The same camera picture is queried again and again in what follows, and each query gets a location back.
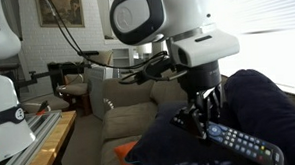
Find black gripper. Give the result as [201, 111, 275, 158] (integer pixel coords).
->
[178, 60, 226, 141]

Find black remote control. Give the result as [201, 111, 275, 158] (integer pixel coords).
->
[169, 103, 285, 165]

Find navy pillow teal piping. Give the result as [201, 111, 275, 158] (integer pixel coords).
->
[121, 95, 292, 165]

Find grey-green fabric sofa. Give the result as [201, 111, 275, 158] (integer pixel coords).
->
[95, 65, 295, 165]

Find orange pillow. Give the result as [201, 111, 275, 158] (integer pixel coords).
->
[113, 139, 150, 165]

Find dark blue folded cloth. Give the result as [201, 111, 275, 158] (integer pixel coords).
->
[218, 66, 295, 165]

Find small grey throw cushion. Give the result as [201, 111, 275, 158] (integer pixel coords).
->
[100, 101, 160, 142]

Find bright window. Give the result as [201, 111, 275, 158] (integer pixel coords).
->
[213, 0, 295, 94]

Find white cabinet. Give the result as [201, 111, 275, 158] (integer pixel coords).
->
[86, 65, 117, 121]

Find wooden chair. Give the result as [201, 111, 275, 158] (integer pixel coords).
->
[54, 50, 117, 115]

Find wooden table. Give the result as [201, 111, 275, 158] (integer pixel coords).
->
[18, 110, 79, 165]

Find red clamp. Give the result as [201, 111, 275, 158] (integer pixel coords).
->
[35, 100, 52, 116]

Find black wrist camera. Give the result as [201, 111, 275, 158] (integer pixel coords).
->
[132, 55, 172, 86]

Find white wall shelf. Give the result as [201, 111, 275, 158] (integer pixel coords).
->
[111, 47, 135, 70]

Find black stereo camera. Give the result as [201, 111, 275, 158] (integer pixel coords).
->
[77, 50, 100, 58]

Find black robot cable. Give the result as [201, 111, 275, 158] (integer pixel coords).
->
[44, 0, 171, 88]

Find framed wall painting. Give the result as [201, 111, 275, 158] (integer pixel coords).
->
[34, 0, 85, 30]

